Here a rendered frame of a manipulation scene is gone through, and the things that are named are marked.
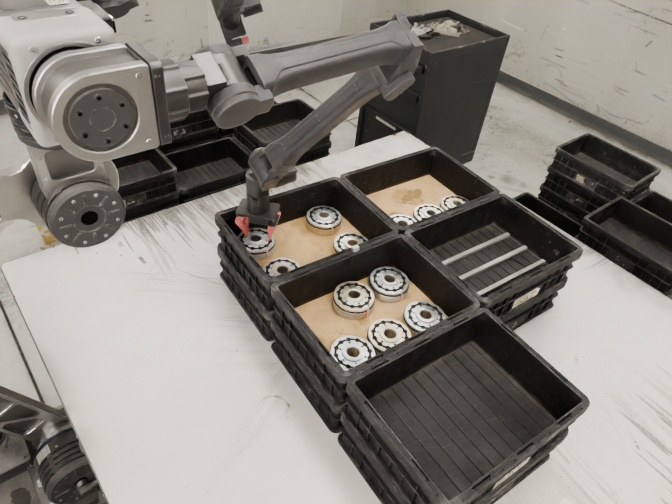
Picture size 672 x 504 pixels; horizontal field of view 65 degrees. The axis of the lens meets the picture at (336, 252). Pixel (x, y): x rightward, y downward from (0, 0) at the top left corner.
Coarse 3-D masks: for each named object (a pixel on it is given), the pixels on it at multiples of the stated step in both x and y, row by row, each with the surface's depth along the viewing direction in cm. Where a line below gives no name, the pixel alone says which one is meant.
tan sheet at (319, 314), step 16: (416, 288) 138; (304, 304) 130; (320, 304) 131; (384, 304) 133; (400, 304) 133; (304, 320) 126; (320, 320) 127; (336, 320) 127; (352, 320) 128; (368, 320) 128; (400, 320) 129; (320, 336) 123; (336, 336) 124
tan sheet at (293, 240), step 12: (276, 228) 151; (288, 228) 152; (300, 228) 152; (348, 228) 154; (276, 240) 147; (288, 240) 148; (300, 240) 148; (312, 240) 149; (324, 240) 149; (276, 252) 144; (288, 252) 144; (300, 252) 144; (312, 252) 145; (324, 252) 145; (264, 264) 140; (300, 264) 141
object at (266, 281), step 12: (324, 180) 154; (336, 180) 155; (288, 192) 148; (216, 216) 137; (228, 228) 134; (396, 228) 140; (228, 240) 134; (372, 240) 136; (240, 252) 129; (348, 252) 131; (252, 264) 125; (312, 264) 127; (264, 276) 122; (276, 276) 122; (288, 276) 123
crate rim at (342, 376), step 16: (384, 240) 136; (352, 256) 130; (304, 272) 124; (272, 288) 119; (464, 288) 125; (288, 304) 117; (448, 320) 117; (304, 336) 112; (416, 336) 113; (320, 352) 108; (384, 352) 109; (336, 368) 105; (352, 368) 105
